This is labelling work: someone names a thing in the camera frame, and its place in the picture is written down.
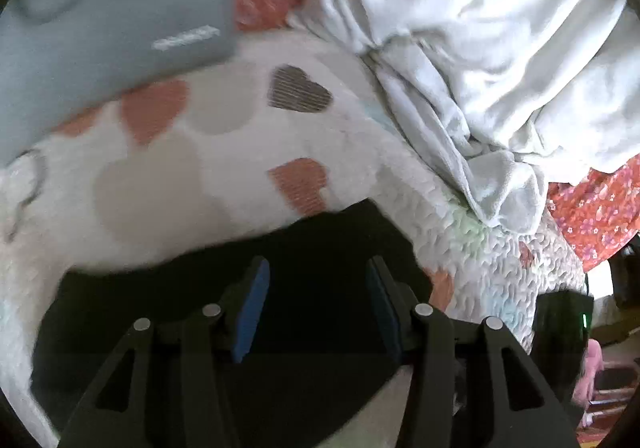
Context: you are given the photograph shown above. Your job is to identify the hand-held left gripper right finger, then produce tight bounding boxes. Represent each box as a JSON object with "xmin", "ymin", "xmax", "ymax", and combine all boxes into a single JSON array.
[{"xmin": 366, "ymin": 255, "xmax": 577, "ymax": 448}]

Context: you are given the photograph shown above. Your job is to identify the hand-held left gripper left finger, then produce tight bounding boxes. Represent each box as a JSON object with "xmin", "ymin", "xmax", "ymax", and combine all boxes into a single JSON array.
[{"xmin": 59, "ymin": 256, "xmax": 271, "ymax": 448}]

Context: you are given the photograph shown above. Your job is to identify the black pants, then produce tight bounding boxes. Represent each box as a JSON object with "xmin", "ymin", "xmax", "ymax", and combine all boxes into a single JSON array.
[{"xmin": 29, "ymin": 198, "xmax": 453, "ymax": 448}]

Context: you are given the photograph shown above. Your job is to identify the person's right forearm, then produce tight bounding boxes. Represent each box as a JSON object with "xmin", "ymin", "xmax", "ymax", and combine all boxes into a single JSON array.
[{"xmin": 571, "ymin": 337, "xmax": 605, "ymax": 429}]

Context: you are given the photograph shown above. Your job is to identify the red floral bed sheet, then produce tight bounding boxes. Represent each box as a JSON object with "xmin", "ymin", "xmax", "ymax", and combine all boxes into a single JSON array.
[{"xmin": 231, "ymin": 0, "xmax": 640, "ymax": 274}]

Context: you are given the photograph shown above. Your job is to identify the white heart-print quilt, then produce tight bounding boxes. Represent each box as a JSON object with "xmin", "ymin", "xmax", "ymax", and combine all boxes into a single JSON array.
[{"xmin": 0, "ymin": 30, "xmax": 590, "ymax": 448}]

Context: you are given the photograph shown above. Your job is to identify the white fleece blanket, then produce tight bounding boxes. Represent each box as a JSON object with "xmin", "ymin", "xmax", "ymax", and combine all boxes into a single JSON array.
[{"xmin": 286, "ymin": 0, "xmax": 640, "ymax": 235}]

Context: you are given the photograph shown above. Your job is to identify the grey fabric case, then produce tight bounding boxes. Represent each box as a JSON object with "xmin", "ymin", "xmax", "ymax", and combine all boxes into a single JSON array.
[{"xmin": 0, "ymin": 0, "xmax": 239, "ymax": 168}]

